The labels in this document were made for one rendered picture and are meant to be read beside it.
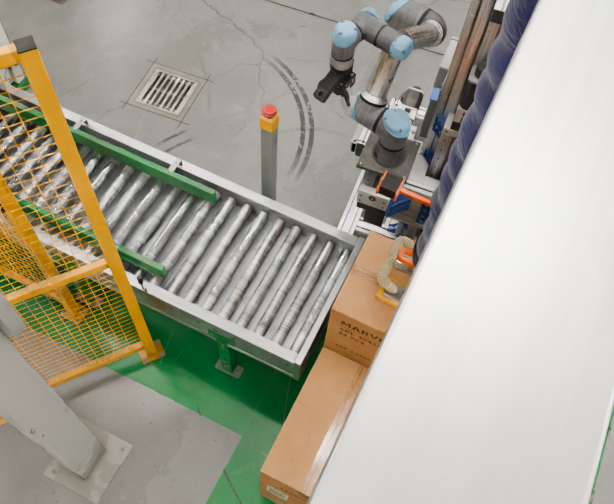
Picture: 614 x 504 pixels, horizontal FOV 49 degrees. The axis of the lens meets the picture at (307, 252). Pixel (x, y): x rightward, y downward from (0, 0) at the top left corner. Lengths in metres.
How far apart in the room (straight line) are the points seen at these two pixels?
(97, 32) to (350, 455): 4.78
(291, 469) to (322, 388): 0.36
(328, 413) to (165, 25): 3.06
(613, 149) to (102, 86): 4.36
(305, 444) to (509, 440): 2.57
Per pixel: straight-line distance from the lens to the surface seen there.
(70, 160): 2.15
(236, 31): 4.89
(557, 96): 0.40
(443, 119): 2.86
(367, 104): 2.76
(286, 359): 2.90
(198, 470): 3.40
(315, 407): 2.90
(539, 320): 0.32
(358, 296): 2.65
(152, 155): 3.47
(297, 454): 2.85
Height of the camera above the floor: 3.32
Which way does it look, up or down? 61 degrees down
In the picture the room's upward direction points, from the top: 6 degrees clockwise
